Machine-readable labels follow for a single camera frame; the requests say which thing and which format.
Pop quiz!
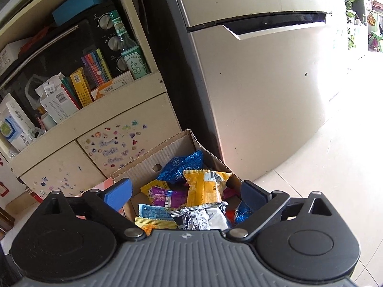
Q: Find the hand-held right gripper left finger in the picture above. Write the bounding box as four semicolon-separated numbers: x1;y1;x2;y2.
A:
42;178;146;240

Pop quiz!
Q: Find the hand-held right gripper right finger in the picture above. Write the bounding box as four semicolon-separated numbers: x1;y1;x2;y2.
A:
226;180;334;242

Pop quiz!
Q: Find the light blue snack packet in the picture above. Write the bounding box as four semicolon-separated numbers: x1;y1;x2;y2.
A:
138;204;177;220

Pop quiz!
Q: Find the purple snack packet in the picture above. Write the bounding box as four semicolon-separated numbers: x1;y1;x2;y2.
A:
149;186;188;209

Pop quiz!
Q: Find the orange-yellow snack packet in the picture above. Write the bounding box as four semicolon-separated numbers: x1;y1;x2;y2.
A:
183;169;233;209

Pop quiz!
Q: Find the silver snack packet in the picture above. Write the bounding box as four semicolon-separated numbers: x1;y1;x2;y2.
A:
170;201;230;231

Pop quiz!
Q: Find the printed cardboard box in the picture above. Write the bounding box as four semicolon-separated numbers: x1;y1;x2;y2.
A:
110;129;243;225

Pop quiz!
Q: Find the beige cabinet with stickers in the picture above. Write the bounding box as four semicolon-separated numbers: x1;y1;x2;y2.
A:
0;0;183;213

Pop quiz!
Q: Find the red patterned box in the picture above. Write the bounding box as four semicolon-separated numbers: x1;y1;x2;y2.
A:
25;185;45;205

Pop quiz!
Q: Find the small white bottle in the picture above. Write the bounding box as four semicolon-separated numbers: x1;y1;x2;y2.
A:
39;109;57;131

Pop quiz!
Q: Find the orange white flat box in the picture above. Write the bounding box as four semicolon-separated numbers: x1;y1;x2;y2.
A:
90;71;134;101

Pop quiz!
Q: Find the white barcode box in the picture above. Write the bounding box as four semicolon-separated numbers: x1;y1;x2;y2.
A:
39;84;80;125

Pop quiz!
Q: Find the yellow box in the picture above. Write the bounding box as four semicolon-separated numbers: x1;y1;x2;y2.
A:
69;67;93;108

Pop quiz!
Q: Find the silver refrigerator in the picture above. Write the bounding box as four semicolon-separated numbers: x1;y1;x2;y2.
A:
140;0;349;183

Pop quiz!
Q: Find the white blue medicine box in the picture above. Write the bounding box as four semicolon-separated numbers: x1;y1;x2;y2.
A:
0;93;35;153

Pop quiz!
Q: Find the pack of coloured pens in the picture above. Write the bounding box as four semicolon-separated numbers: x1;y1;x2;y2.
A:
80;48;113;87

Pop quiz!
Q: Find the white plastic bag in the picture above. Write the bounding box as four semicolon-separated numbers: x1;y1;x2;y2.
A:
25;73;51;108

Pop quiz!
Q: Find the green glass bottle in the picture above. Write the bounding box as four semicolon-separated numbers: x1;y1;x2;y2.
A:
109;10;150;81

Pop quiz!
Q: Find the black toaster oven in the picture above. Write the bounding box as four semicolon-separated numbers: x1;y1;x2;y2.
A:
0;0;142;117

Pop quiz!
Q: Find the green plastic stool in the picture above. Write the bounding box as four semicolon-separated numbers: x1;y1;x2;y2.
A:
369;33;383;53

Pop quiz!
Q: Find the red wall sticker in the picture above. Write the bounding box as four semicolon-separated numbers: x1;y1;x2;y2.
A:
0;155;10;198

